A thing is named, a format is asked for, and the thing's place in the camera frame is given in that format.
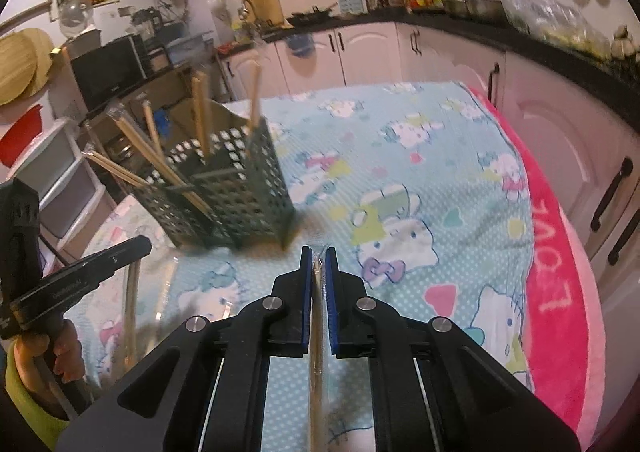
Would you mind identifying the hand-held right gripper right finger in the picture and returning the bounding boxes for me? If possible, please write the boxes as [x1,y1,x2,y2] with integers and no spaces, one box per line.
[324,247,582,452]

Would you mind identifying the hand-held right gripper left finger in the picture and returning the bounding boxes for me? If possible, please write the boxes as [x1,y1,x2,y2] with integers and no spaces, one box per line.
[54,246,313,452]

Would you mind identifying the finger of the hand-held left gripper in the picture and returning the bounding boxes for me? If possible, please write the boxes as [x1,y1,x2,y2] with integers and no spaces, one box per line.
[9,236,153,330]

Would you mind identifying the plastic-wrapped wooden chopstick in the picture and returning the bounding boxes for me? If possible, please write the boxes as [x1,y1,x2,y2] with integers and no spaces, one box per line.
[110,106,211,213]
[82,147,151,187]
[191,72,212,165]
[141,102,166,157]
[246,64,263,130]
[307,247,331,452]
[122,254,143,368]

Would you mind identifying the green perforated utensil holder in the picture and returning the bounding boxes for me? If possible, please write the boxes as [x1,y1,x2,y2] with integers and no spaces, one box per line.
[135,99,297,250]

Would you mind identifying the person's left forearm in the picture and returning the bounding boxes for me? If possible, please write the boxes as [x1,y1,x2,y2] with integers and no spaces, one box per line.
[5,347,71,450]

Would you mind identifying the person's left hand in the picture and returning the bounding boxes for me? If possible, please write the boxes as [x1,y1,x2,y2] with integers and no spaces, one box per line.
[15,319,87,416]

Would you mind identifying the plastic drawer unit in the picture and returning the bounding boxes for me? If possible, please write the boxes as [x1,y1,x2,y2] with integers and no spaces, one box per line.
[30,119,118,257]

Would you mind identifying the red plastic basin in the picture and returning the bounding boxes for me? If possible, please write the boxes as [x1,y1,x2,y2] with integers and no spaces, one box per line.
[0,104,43,165]

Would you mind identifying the cartoon cat printed blanket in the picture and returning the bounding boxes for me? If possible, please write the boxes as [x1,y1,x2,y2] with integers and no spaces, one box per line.
[65,80,538,452]

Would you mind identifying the round wooden boards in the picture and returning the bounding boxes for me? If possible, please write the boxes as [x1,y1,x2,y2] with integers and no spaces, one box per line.
[0,28,53,107]

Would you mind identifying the black microwave oven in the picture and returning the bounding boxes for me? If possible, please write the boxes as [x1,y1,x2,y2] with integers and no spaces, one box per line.
[69,34,150,112]

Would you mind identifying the blue plastic basket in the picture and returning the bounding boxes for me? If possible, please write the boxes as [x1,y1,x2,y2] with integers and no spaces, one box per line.
[165,32,213,63]

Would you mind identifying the pink blanket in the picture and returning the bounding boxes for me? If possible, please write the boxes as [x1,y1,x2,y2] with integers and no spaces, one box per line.
[462,84,608,448]

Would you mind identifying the blender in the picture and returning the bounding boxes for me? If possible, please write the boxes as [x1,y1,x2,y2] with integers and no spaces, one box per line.
[131,6,163,40]

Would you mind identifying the round glass lid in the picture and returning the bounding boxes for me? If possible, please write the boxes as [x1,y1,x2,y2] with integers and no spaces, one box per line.
[59,0,96,37]

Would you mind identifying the blue hanging bag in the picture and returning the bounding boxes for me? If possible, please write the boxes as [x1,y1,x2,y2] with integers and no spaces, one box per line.
[286,34,313,57]

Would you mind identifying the wooden cutting board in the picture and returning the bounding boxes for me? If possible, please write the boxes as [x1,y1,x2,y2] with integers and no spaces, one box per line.
[239,0,285,27]

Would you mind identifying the black wok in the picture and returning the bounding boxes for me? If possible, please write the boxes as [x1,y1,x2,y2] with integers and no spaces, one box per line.
[290,4,338,25]

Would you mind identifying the black kitchen countertop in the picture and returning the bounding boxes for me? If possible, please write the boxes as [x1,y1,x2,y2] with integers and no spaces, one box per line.
[262,6,640,92]

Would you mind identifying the steel pot with lid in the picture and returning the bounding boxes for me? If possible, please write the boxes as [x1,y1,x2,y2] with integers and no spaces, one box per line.
[465,0,505,20]

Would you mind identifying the clear plastic bag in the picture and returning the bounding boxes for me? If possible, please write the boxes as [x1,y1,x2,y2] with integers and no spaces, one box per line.
[500,0,608,50]

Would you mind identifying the pile of ginger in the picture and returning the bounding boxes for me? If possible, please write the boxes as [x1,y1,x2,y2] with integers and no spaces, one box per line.
[610,24,638,60]

